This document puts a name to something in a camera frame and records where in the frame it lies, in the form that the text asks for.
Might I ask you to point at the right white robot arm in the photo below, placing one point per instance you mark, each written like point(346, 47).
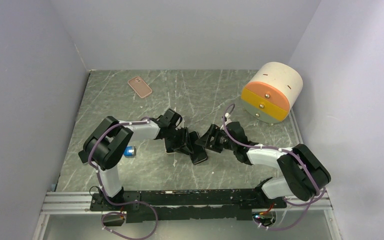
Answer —
point(303, 175)

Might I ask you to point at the beige phone case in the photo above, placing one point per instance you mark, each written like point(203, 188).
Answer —
point(171, 145)

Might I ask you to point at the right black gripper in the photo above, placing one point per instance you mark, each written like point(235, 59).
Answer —
point(214, 131)

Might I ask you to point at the pink phone case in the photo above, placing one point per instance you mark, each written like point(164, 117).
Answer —
point(140, 87)

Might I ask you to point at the aluminium frame rail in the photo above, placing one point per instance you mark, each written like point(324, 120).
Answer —
point(78, 203)

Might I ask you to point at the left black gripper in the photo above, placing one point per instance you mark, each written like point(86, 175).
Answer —
point(184, 144)

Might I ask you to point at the blue grey small cylinder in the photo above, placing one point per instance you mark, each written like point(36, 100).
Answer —
point(130, 152)

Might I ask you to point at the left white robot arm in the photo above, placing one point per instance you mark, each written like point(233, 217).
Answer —
point(105, 147)

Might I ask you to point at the round drawer cabinet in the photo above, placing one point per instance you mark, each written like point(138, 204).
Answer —
point(271, 93)

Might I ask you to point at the black phone case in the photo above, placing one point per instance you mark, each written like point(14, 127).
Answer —
point(199, 153)

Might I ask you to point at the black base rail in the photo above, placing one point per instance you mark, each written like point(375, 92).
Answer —
point(170, 205)

